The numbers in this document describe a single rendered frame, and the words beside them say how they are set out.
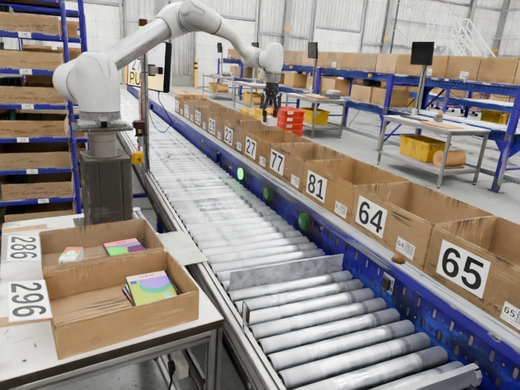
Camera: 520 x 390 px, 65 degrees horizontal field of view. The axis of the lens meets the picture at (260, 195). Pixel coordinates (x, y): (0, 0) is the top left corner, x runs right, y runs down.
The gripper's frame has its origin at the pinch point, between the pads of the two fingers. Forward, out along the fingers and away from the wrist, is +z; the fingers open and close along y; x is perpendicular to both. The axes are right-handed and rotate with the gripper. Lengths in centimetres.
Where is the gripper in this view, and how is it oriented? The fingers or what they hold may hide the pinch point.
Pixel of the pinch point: (269, 117)
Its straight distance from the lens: 246.4
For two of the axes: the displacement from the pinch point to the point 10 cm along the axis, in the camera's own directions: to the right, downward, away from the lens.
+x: 4.0, 3.2, -8.6
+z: -0.7, 9.4, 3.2
